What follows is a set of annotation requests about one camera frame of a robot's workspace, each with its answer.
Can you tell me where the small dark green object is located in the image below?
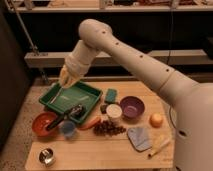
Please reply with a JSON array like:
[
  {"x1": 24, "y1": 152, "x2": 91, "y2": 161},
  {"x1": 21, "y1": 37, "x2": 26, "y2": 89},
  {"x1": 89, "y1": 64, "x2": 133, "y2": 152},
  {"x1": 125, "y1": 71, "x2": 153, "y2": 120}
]
[{"x1": 100, "y1": 104, "x2": 108, "y2": 114}]

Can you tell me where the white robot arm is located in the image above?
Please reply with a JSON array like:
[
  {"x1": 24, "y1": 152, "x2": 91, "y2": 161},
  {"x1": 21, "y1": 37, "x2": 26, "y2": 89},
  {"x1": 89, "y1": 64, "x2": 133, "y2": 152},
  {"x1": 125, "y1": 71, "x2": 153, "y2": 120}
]
[{"x1": 59, "y1": 19, "x2": 213, "y2": 171}]

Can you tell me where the red bowl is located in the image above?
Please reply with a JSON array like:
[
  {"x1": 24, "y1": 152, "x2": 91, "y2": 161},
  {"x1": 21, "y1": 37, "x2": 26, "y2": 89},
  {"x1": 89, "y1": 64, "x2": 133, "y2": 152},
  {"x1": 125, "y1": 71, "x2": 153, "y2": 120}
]
[{"x1": 32, "y1": 112, "x2": 58, "y2": 137}]

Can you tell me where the teal sponge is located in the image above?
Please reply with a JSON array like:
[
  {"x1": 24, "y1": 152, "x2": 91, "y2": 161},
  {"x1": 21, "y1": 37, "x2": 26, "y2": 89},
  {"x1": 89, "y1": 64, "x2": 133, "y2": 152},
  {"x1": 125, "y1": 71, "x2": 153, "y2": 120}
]
[{"x1": 105, "y1": 89, "x2": 117, "y2": 103}]

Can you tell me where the bunch of dark grapes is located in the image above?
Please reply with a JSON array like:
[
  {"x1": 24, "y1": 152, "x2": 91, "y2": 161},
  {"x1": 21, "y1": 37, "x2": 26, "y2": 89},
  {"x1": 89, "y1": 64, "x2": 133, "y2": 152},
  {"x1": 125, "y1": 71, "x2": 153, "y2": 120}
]
[{"x1": 93, "y1": 120, "x2": 126, "y2": 136}]

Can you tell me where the yellow handled brush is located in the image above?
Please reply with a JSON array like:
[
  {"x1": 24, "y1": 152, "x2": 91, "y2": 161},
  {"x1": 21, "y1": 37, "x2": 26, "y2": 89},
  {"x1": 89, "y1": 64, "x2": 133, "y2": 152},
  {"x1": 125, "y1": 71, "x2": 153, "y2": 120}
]
[{"x1": 148, "y1": 136, "x2": 172, "y2": 158}]

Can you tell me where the small metal cup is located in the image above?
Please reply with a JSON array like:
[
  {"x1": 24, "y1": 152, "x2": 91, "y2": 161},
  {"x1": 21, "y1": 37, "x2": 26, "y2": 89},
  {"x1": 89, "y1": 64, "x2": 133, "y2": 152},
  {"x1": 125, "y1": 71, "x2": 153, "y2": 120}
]
[{"x1": 39, "y1": 148, "x2": 55, "y2": 166}]

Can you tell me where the green plastic tray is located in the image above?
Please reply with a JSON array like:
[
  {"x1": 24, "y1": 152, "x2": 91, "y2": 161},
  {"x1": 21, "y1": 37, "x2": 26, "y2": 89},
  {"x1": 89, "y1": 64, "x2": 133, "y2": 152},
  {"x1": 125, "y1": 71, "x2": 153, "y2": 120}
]
[{"x1": 39, "y1": 81, "x2": 102, "y2": 124}]

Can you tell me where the blue grey cloth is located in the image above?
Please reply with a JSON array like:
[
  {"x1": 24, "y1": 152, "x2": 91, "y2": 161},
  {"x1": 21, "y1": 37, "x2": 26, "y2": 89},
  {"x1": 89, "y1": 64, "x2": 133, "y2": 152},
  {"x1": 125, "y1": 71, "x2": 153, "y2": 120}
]
[{"x1": 127, "y1": 127, "x2": 151, "y2": 152}]

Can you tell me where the orange fruit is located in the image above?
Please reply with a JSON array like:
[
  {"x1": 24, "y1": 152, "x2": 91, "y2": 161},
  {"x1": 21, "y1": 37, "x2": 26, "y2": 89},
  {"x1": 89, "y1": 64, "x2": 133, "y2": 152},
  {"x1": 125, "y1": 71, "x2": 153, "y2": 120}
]
[{"x1": 149, "y1": 113, "x2": 163, "y2": 128}]

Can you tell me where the black handled scoop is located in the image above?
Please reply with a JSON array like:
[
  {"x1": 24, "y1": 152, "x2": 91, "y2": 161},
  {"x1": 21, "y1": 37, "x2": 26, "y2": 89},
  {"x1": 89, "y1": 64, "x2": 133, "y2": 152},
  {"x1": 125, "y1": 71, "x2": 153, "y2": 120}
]
[{"x1": 46, "y1": 104, "x2": 85, "y2": 131}]

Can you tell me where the white metal shelf rack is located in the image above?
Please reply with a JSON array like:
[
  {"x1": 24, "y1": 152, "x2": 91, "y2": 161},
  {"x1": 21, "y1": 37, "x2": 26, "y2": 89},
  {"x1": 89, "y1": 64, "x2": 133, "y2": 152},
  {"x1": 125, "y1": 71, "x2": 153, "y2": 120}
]
[{"x1": 6, "y1": 0, "x2": 213, "y2": 84}]

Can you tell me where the white cup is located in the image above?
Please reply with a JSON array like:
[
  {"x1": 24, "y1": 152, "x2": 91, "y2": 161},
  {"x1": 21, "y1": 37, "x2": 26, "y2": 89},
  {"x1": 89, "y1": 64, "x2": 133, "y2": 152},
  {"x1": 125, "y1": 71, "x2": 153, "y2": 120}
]
[{"x1": 106, "y1": 104, "x2": 122, "y2": 119}]

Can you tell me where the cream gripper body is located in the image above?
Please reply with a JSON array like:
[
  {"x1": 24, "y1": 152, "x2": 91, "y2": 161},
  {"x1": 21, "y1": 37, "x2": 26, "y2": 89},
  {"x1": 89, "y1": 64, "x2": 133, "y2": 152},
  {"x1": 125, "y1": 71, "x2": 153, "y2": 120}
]
[{"x1": 59, "y1": 65, "x2": 81, "y2": 88}]

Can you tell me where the orange carrot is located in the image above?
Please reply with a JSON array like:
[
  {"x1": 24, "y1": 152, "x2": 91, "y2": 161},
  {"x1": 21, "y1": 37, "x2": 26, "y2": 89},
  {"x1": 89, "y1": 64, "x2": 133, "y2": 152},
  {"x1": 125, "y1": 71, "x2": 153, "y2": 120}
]
[{"x1": 78, "y1": 116, "x2": 101, "y2": 130}]

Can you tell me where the blue plastic cup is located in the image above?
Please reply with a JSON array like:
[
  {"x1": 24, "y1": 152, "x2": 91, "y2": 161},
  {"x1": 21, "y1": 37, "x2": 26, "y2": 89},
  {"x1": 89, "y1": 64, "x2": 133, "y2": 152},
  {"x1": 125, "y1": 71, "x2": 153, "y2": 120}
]
[{"x1": 60, "y1": 121, "x2": 76, "y2": 138}]

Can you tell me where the purple bowl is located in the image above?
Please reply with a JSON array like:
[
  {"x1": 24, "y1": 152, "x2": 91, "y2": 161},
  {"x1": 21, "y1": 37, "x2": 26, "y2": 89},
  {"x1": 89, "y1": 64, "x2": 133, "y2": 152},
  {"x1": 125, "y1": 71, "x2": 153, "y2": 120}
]
[{"x1": 120, "y1": 96, "x2": 145, "y2": 119}]

